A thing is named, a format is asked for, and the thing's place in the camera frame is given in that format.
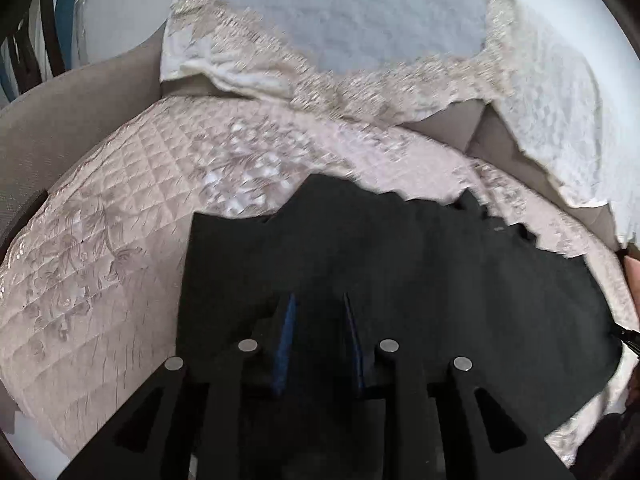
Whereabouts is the grey fabric sofa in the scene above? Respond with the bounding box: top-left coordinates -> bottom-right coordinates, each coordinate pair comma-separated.
0,35 -> 621,253

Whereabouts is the blue trimmed white board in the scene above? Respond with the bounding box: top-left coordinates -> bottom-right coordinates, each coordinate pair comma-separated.
52,0 -> 93,73

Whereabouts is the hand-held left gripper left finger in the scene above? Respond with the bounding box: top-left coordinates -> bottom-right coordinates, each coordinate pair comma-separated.
57,292 -> 301,480

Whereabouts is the person's right trouser leg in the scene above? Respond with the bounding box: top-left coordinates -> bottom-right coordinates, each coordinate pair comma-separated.
575,407 -> 640,480

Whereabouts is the blue quilted lace-trimmed cover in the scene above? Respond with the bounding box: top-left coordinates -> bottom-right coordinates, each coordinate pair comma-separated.
160,0 -> 501,126

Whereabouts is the white quilted lace cover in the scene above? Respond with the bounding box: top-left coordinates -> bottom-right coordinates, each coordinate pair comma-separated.
480,0 -> 638,251

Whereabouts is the black leather jacket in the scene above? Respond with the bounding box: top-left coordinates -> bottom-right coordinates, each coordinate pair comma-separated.
175,174 -> 623,436

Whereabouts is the pink quilted sofa mat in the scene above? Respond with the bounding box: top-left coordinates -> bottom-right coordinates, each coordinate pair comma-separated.
0,95 -> 640,471

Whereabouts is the dark wooden chair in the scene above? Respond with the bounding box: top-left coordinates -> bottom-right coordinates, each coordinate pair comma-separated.
0,0 -> 66,106

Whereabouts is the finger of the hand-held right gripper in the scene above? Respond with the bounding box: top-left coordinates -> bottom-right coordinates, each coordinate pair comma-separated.
607,327 -> 640,357

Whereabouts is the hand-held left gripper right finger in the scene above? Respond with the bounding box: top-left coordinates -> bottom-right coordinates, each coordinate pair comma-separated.
342,292 -> 581,480

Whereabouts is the pink cushion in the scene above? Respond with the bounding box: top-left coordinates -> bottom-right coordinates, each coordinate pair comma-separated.
622,246 -> 640,321

